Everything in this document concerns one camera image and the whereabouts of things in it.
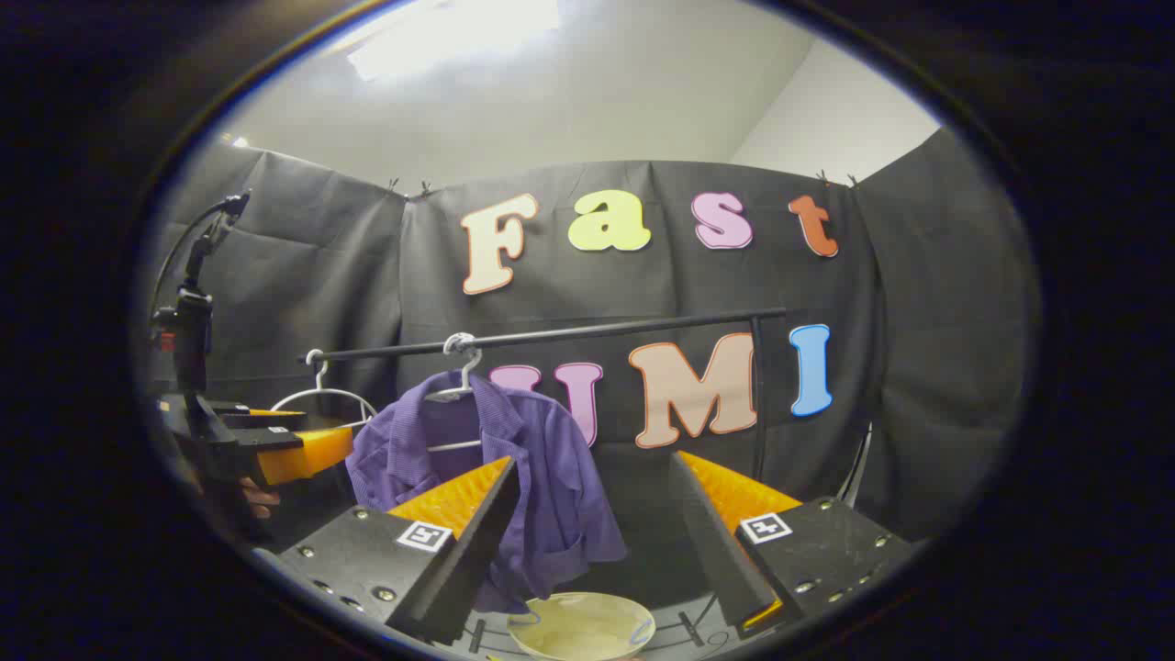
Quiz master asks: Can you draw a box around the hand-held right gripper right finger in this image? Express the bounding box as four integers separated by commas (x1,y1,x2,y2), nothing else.
668,450,919,641

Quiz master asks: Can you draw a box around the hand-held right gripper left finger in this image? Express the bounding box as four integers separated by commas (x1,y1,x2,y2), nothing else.
252,456,521,646

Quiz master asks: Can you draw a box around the purple ribbed shirt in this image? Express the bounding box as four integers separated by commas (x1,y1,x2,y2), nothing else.
344,370,630,614

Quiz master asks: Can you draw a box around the cream laundry hamper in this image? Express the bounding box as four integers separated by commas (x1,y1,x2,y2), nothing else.
507,592,657,661

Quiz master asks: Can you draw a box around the white plastic hanger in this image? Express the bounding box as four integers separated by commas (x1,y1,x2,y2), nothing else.
271,349,379,423
424,332,486,454

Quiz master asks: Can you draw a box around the black clothes rack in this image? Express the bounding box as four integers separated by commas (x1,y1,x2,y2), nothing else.
300,308,790,655

